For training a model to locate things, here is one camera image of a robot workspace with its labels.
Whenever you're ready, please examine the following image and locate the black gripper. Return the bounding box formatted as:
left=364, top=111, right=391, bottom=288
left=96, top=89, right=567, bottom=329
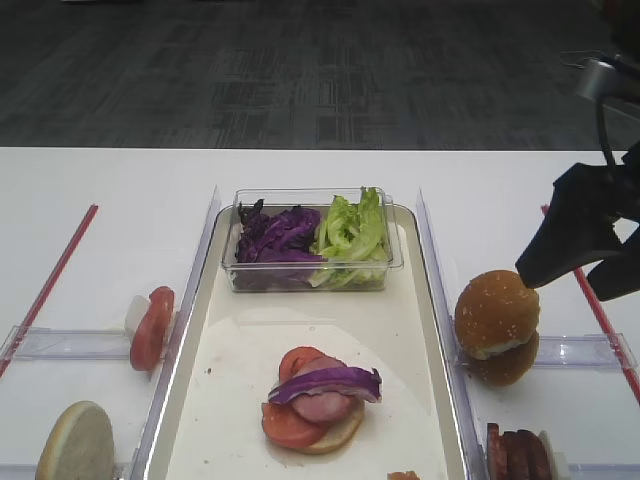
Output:
left=515, top=141, right=639, bottom=301

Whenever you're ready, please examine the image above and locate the sesame top bun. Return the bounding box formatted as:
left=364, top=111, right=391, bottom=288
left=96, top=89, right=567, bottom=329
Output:
left=454, top=270, right=540, bottom=360

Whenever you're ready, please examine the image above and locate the sesame bun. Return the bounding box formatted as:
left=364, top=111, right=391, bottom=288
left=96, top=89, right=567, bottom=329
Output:
left=454, top=270, right=540, bottom=360
left=468, top=331, right=539, bottom=387

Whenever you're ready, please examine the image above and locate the white meat holder block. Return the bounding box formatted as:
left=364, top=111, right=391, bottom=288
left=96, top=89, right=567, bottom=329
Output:
left=538, top=430, right=571, bottom=480

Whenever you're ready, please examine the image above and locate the sliced meat patties stack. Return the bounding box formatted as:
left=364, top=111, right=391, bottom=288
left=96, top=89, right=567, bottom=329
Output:
left=486, top=423, right=554, bottom=480

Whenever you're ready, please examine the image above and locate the green lettuce pile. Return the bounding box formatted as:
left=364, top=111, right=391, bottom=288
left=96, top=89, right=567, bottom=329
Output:
left=309, top=187, right=388, bottom=290

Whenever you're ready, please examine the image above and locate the ham meat slice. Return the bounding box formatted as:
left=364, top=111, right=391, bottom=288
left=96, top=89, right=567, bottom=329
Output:
left=290, top=356, right=352, bottom=427

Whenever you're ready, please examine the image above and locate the rear tomato slice on bun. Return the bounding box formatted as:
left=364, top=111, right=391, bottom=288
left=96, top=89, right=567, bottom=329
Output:
left=279, top=346, right=346, bottom=383

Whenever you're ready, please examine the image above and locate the tomato slice on bun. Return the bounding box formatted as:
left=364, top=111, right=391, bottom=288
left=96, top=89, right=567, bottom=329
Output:
left=261, top=403, right=328, bottom=449
left=279, top=346, right=346, bottom=383

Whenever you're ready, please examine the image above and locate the front tomato slice on bun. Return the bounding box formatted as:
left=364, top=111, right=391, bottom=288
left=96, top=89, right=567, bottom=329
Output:
left=261, top=403, right=328, bottom=449

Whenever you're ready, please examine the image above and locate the white tomato holder block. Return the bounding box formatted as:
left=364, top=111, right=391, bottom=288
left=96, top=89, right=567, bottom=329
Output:
left=124, top=295, right=150, bottom=340

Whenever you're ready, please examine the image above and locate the right red tape strip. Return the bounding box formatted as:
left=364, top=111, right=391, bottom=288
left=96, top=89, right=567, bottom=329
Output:
left=540, top=203, right=640, bottom=407

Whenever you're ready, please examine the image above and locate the red tape strip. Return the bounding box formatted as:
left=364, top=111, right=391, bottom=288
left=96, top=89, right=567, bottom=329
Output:
left=0, top=204, right=99, bottom=376
left=540, top=203, right=640, bottom=407

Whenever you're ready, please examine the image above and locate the right clear acrylic divider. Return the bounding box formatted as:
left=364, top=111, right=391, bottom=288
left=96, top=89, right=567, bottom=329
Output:
left=416, top=188, right=489, bottom=479

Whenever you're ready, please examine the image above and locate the clear acrylic divider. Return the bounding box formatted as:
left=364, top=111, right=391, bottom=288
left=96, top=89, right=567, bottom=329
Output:
left=416, top=188, right=489, bottom=479
left=123, top=185, right=221, bottom=480

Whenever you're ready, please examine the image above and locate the purple cabbage strip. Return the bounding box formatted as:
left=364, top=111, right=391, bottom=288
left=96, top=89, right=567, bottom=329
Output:
left=267, top=367, right=382, bottom=405

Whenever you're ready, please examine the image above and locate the food scrap at tray edge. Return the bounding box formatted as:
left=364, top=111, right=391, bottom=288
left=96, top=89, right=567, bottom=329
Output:
left=387, top=470, right=420, bottom=480

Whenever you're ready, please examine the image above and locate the clear plastic salad container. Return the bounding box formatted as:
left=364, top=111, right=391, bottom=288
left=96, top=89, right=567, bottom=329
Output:
left=221, top=186, right=404, bottom=293

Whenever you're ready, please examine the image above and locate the bottom bun on tray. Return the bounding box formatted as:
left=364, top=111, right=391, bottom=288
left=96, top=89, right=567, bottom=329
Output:
left=286, top=401, right=365, bottom=455

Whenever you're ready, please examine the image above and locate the purple cabbage pile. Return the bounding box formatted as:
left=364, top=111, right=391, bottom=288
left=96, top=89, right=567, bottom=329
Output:
left=234, top=199, right=323, bottom=292

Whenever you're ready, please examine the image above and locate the white serving tray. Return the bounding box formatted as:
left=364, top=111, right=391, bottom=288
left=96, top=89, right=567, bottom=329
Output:
left=147, top=206, right=466, bottom=479

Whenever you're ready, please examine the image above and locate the left clear acrylic divider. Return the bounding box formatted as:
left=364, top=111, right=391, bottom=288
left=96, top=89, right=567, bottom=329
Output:
left=123, top=185, right=221, bottom=480

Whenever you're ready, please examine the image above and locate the upright bun half left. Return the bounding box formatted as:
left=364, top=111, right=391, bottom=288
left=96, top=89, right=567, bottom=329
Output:
left=35, top=400, right=115, bottom=480

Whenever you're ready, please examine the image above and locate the left red tape strip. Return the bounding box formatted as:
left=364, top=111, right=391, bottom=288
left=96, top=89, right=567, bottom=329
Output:
left=0, top=204, right=99, bottom=376

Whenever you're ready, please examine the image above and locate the right clear cross rail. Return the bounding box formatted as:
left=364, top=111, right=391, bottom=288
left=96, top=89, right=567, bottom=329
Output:
left=452, top=332, right=639, bottom=371

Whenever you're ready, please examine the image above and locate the clear cross rail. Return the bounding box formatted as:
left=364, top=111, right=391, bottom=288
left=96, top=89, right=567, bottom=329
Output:
left=452, top=332, right=639, bottom=371
left=1, top=326, right=131, bottom=361

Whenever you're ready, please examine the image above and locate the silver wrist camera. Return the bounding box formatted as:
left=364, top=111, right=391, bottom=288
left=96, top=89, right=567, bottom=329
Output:
left=575, top=59, right=617, bottom=102

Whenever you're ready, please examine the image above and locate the white cable on floor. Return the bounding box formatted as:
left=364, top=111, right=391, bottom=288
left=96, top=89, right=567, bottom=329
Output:
left=558, top=49, right=589, bottom=69

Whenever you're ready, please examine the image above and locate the left clear cross rail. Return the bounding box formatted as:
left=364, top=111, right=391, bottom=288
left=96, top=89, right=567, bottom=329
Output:
left=1, top=326, right=131, bottom=361

